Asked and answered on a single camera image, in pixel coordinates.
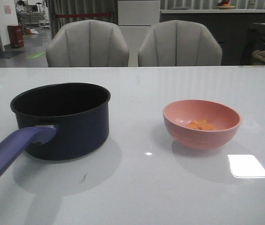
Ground grey upholstered chair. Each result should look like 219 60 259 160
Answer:
46 20 129 68
137 20 222 67

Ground dark blue saucepan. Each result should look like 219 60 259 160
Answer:
0 82 111 176

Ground pink bowl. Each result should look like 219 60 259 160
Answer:
163 100 241 150

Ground right grey upholstered chair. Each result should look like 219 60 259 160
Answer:
137 20 222 67

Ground fruit plate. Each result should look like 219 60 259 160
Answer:
215 0 236 9

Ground white cabinet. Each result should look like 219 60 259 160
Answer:
118 0 160 67

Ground red barrier belt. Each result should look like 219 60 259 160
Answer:
55 12 113 18

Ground left grey upholstered chair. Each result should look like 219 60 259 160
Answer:
46 20 129 68

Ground red bin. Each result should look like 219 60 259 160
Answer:
8 25 24 48

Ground orange ham pieces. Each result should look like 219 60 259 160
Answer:
186 119 215 131

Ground dark counter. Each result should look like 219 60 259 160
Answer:
160 9 265 66

